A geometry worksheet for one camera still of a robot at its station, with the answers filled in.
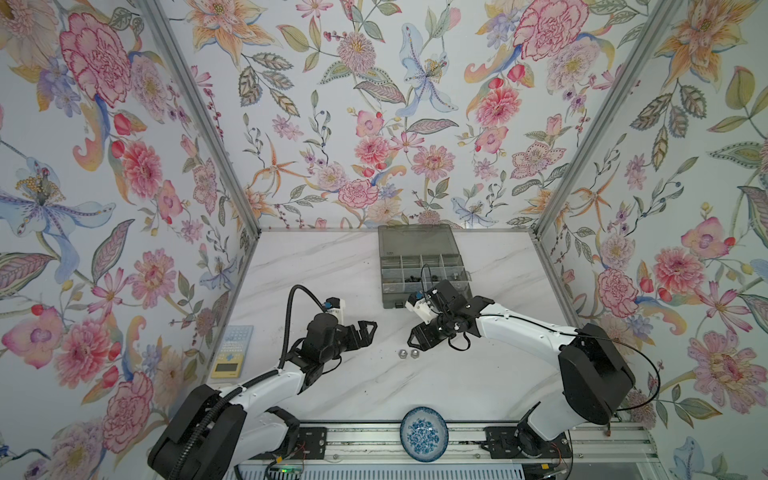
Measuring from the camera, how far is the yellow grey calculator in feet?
2.86

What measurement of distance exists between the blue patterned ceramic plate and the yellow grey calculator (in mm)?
500

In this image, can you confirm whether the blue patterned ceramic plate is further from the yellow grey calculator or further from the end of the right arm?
the yellow grey calculator

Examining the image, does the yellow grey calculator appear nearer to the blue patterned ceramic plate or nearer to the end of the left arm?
the end of the left arm

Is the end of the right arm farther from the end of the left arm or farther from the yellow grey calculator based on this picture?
the yellow grey calculator

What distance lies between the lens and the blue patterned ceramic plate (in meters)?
0.74

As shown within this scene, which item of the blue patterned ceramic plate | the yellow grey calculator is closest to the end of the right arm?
the blue patterned ceramic plate

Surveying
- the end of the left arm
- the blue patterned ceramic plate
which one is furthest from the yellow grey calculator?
the blue patterned ceramic plate
